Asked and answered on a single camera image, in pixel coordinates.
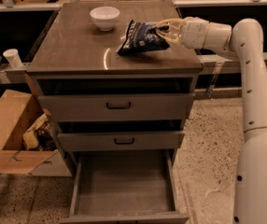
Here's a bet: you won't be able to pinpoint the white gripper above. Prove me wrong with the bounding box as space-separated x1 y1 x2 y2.
156 17 209 49

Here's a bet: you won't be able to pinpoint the blue chip bag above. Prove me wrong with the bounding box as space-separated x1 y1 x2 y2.
117 20 170 56

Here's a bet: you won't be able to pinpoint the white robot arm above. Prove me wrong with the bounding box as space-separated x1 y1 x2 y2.
155 17 267 224

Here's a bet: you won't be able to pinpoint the top grey drawer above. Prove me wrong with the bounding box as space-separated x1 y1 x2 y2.
38 93 193 122

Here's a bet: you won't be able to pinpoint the grey drawer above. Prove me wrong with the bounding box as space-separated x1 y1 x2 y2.
60 150 189 224
38 93 193 122
58 131 184 152

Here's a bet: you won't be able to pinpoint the grey drawer cabinet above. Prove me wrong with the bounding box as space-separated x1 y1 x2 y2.
26 0 204 224

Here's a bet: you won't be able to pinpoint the middle grey drawer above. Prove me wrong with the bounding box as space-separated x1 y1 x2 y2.
58 131 184 152

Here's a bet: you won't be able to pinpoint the bottom grey drawer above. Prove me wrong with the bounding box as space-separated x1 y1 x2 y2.
60 150 189 224

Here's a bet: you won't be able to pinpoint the white ceramic bowl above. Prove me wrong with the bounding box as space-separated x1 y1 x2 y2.
90 7 120 31

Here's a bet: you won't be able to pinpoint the white paper cup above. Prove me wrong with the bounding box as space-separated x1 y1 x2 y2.
3 49 22 68

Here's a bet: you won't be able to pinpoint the snack bags in box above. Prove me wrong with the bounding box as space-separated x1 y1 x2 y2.
22 114 56 151

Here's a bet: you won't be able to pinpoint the open cardboard box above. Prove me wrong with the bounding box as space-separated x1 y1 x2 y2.
0 90 72 176

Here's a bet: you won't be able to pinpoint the black top drawer handle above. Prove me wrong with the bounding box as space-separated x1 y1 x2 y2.
105 102 132 110

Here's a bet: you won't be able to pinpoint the black drawer handle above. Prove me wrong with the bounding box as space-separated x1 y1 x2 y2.
105 102 132 110
114 138 135 145

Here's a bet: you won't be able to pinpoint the black middle drawer handle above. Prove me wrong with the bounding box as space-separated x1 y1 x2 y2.
114 138 135 145

